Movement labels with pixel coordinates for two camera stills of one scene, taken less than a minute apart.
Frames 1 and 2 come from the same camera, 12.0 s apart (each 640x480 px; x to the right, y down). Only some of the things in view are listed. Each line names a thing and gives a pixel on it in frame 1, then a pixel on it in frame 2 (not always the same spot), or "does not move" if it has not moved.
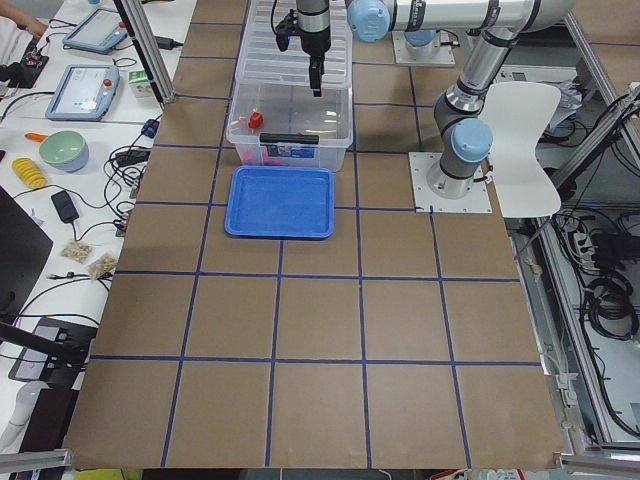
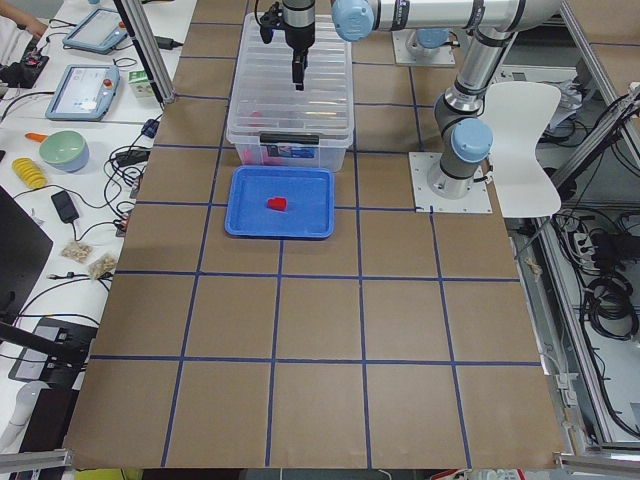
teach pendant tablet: (98, 31) does not move
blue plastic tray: (280, 202) does not move
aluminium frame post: (149, 48) does not move
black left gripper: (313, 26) -> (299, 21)
